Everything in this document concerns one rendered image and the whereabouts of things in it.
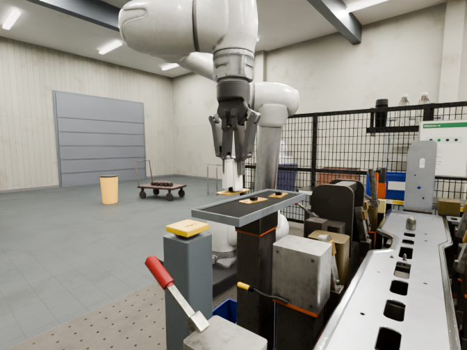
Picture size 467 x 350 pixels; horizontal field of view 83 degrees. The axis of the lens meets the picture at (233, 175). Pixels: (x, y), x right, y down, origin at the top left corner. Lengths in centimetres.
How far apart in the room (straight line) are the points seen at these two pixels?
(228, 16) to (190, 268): 49
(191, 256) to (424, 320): 43
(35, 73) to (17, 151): 236
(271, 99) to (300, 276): 74
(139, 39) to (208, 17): 15
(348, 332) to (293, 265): 14
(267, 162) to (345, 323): 76
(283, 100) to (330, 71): 705
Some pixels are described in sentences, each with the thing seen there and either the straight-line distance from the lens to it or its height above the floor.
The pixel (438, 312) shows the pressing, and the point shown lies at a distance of 68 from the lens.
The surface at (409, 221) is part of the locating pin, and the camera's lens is 120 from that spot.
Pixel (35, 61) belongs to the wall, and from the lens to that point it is 1041.
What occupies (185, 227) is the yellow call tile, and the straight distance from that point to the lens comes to 51.
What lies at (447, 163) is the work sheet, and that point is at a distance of 185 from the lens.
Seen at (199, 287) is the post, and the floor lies 105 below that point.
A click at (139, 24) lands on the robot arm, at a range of 63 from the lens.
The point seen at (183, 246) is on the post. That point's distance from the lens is 50.
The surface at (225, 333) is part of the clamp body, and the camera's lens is 41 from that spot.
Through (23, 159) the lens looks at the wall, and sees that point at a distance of 999.
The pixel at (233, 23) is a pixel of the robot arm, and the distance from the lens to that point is 60.
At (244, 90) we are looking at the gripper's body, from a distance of 58.
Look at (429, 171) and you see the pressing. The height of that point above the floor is 119.
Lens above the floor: 131
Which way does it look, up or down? 6 degrees down
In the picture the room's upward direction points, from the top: straight up
